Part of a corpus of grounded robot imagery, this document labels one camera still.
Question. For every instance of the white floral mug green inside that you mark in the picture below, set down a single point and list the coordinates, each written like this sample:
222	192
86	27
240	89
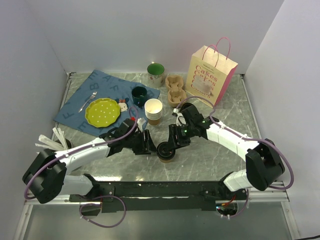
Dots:
155	73

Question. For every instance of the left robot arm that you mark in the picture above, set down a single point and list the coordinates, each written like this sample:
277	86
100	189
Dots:
49	174

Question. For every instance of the mouse plush toy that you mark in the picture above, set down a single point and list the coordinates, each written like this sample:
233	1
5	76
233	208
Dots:
123	104

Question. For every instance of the blue letter-print cloth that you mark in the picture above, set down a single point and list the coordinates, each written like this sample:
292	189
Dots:
106	86

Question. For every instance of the silver fork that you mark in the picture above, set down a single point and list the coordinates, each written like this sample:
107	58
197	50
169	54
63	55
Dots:
89	99

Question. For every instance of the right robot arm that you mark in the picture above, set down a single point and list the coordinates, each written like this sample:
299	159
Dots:
264	162

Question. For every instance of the yellow-green dotted plate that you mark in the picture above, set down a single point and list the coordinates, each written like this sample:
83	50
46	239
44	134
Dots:
102	112

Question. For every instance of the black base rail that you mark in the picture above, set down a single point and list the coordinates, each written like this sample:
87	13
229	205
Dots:
158	195

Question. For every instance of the grey cup of straws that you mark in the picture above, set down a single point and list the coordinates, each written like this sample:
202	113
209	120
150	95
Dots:
57	143

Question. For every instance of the cream cakes paper bag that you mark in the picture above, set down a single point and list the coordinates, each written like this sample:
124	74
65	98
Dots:
209	73

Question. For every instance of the dark green mug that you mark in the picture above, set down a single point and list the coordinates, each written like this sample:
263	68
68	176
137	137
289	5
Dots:
139	96

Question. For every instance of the aluminium frame rail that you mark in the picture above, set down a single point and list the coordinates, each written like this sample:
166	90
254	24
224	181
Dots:
268	195

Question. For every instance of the stack of paper cups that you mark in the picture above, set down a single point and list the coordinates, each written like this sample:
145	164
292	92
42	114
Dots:
153	111

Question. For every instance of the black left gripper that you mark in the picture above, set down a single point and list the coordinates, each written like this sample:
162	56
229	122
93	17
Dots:
146	146

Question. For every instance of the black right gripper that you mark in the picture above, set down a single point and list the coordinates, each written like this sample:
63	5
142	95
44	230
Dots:
173	130

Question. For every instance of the black cup lid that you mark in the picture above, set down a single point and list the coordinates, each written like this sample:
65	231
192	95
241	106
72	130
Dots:
163	149

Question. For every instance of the brown pulp cup carrier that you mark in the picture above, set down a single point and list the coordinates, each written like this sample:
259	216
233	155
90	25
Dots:
176	93

